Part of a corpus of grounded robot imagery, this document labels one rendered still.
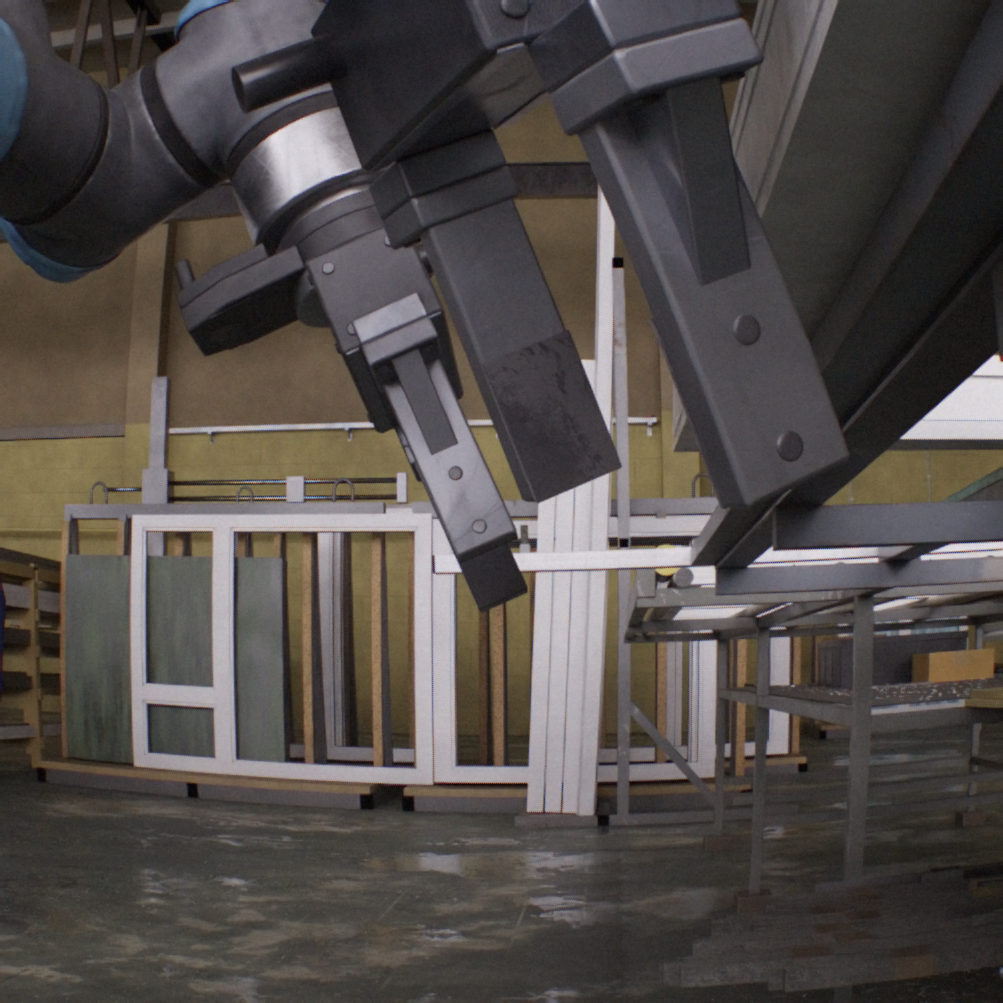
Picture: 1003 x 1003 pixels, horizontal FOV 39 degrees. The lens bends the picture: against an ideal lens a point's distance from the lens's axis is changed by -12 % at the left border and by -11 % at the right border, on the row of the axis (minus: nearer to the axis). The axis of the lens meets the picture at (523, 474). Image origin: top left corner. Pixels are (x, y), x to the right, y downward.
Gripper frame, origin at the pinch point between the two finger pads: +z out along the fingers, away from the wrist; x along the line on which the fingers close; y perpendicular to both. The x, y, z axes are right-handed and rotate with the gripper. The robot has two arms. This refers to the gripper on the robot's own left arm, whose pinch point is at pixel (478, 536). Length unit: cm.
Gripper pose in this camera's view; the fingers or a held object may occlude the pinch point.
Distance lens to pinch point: 71.1
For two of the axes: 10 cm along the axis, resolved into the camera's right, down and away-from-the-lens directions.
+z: 4.1, 8.8, -2.3
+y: 9.1, -4.0, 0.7
